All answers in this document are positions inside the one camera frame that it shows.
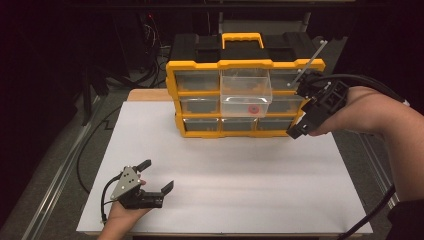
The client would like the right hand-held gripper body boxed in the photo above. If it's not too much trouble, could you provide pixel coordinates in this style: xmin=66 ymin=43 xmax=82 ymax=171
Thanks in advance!
xmin=288 ymin=39 xmax=350 ymax=135

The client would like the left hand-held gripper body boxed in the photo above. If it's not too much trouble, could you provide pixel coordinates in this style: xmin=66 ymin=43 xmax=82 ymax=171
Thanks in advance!
xmin=109 ymin=165 xmax=165 ymax=210

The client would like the clear pulled-out drawer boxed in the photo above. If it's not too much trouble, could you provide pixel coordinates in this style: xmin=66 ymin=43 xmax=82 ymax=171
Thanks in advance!
xmin=219 ymin=68 xmax=273 ymax=118

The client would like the yellow black organizer cabinet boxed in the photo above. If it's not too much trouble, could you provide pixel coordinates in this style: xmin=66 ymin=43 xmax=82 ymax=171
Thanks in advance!
xmin=165 ymin=32 xmax=326 ymax=139

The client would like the person's left hand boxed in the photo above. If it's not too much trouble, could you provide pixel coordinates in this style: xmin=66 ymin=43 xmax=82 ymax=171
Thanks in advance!
xmin=106 ymin=201 xmax=152 ymax=225

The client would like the person's right hand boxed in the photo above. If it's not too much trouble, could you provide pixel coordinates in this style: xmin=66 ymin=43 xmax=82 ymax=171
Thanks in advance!
xmin=308 ymin=85 xmax=385 ymax=137

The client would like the white table board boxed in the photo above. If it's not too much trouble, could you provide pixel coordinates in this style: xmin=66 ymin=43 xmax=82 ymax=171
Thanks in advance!
xmin=76 ymin=100 xmax=374 ymax=235

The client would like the black stand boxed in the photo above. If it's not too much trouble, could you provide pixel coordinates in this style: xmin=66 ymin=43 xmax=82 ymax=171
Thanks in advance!
xmin=79 ymin=64 xmax=111 ymax=126

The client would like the set of clear closed drawers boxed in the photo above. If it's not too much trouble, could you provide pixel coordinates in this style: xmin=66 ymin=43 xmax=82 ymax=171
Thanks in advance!
xmin=174 ymin=69 xmax=306 ymax=132

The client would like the person's black clothing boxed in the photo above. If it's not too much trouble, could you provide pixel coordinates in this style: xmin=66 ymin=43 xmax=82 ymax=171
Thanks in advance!
xmin=386 ymin=199 xmax=424 ymax=240

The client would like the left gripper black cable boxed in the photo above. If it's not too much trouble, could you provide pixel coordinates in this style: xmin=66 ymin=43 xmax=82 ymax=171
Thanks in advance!
xmin=100 ymin=175 xmax=123 ymax=225

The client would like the right gripper thick black cable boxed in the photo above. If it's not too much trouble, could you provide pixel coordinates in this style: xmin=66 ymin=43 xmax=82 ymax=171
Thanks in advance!
xmin=309 ymin=73 xmax=412 ymax=240

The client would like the black floor cable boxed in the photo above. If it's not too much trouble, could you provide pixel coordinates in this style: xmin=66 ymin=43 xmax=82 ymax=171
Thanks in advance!
xmin=76 ymin=105 xmax=124 ymax=195

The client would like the metal floor rail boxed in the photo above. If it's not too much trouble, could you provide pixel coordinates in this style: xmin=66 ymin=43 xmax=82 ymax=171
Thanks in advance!
xmin=359 ymin=133 xmax=401 ymax=208
xmin=21 ymin=96 xmax=101 ymax=240

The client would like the bundle of dark cables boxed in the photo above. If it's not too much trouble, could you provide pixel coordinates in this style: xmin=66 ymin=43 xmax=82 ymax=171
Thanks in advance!
xmin=133 ymin=13 xmax=171 ymax=89

